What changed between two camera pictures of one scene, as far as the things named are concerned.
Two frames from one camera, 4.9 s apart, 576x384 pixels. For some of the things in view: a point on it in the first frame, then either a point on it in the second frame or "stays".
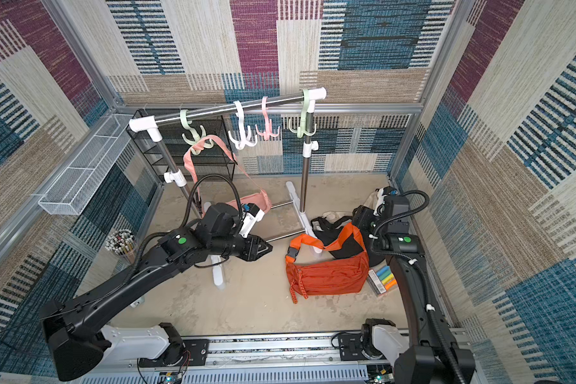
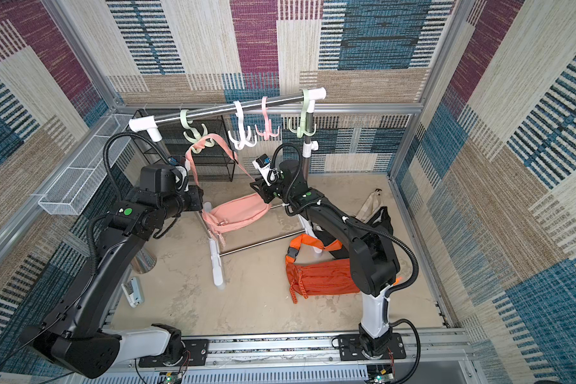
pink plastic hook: x=268 y=129 stays
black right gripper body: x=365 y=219 → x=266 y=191
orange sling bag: x=342 y=276 stays
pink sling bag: x=261 y=198 stays
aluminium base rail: x=294 y=358 stays
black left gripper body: x=250 y=249 → x=193 y=199
